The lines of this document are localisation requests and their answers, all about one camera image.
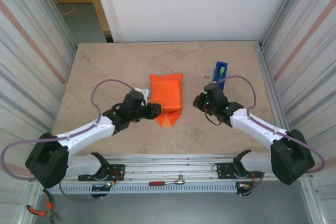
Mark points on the orange cloth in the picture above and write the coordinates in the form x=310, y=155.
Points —
x=166, y=95

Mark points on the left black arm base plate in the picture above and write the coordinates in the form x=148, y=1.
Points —
x=118, y=169

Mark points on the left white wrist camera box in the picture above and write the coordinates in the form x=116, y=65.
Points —
x=143, y=93

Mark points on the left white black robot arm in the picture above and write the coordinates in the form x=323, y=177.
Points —
x=47, y=163

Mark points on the aluminium rail frame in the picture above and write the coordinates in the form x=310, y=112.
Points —
x=168, y=162

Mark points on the blue tape dispenser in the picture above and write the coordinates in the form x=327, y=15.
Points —
x=217, y=74

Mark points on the green tape roll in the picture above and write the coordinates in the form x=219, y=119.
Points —
x=222, y=70

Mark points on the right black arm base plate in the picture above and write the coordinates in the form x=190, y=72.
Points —
x=223, y=170

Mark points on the black under-rail bracket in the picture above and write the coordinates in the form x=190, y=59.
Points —
x=98, y=187
x=242, y=187

